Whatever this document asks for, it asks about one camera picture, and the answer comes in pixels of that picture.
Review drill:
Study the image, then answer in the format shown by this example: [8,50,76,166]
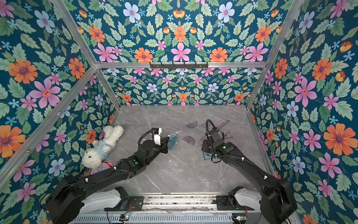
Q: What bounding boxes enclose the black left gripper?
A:
[143,136,170,167]

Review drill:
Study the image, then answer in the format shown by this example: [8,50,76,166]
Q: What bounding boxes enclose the green ruler set pouch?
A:
[167,131,181,150]

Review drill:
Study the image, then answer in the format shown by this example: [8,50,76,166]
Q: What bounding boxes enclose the purple protractor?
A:
[183,136,196,146]

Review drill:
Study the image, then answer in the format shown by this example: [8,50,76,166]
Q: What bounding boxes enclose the grey protractor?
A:
[186,121,198,129]

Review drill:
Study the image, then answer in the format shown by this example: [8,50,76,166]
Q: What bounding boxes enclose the purple straight ruler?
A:
[217,120,230,130]

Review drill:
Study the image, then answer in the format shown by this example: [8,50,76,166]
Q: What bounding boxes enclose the green triangle ruler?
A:
[203,152,212,160]

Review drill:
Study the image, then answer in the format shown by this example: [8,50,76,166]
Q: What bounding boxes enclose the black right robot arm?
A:
[202,119,297,224]

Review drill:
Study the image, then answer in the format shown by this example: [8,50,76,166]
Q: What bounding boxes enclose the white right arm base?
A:
[228,186,262,211]

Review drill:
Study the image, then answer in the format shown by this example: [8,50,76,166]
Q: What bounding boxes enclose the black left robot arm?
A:
[46,128,170,224]

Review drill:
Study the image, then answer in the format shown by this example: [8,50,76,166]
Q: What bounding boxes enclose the pink round toy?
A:
[90,161,115,175]

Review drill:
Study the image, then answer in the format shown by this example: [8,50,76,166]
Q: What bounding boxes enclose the white plush bear toy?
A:
[82,125,124,169]

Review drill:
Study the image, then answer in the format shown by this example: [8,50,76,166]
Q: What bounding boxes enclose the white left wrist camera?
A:
[152,128,162,146]

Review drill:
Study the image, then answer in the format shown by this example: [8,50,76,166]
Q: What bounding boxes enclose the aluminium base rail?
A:
[69,192,297,224]

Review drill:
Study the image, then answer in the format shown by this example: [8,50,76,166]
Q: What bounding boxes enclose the black hook rail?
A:
[149,62,209,69]

